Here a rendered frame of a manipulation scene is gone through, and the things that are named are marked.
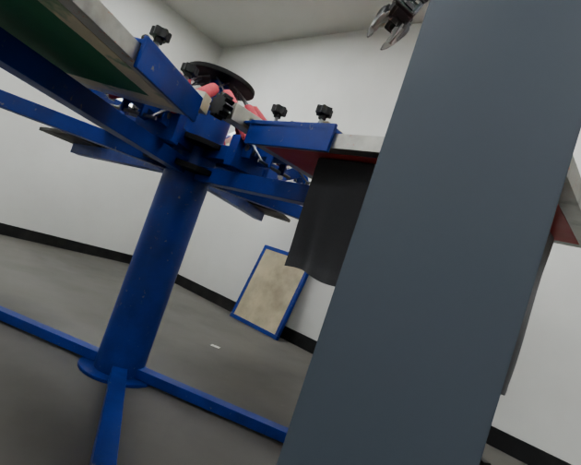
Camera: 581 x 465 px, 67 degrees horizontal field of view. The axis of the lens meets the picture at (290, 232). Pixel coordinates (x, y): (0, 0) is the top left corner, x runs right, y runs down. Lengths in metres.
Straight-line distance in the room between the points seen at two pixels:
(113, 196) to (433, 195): 5.09
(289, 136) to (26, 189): 4.21
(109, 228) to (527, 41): 5.19
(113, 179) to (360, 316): 5.05
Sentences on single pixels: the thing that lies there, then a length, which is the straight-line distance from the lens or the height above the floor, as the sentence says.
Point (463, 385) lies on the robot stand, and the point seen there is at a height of 0.61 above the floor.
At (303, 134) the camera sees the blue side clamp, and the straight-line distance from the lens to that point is 1.10.
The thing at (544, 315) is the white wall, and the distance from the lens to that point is 3.11.
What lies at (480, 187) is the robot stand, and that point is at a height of 0.80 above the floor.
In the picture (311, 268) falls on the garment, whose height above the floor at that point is 0.67.
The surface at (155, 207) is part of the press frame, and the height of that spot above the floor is 0.70.
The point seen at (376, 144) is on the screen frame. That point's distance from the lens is 0.98.
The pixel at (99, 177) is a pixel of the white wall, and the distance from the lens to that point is 5.35.
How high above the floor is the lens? 0.67
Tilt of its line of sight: 3 degrees up
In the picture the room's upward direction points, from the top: 19 degrees clockwise
